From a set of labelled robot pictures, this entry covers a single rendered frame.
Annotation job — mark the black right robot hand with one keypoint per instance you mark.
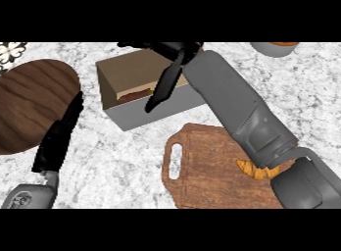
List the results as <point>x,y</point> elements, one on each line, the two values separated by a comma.
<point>166,81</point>

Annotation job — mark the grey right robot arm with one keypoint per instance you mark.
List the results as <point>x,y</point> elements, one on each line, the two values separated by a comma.
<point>256,124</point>

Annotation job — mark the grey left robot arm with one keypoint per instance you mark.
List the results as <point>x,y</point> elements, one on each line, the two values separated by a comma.
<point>33,194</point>

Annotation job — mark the open cardboard box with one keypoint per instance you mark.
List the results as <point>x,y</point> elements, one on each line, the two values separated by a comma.
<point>139,85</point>

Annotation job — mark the brown wooden cutting board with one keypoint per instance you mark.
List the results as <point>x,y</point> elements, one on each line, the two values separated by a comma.
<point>218,170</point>

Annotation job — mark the dark oval wooden board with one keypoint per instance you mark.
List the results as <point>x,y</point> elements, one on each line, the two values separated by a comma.
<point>27,104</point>

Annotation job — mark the orange sweet potato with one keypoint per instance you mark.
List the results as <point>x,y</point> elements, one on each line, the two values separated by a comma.
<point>256,170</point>

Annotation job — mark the grey pot with orange top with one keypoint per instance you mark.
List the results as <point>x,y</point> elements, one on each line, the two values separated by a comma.
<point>275,48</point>

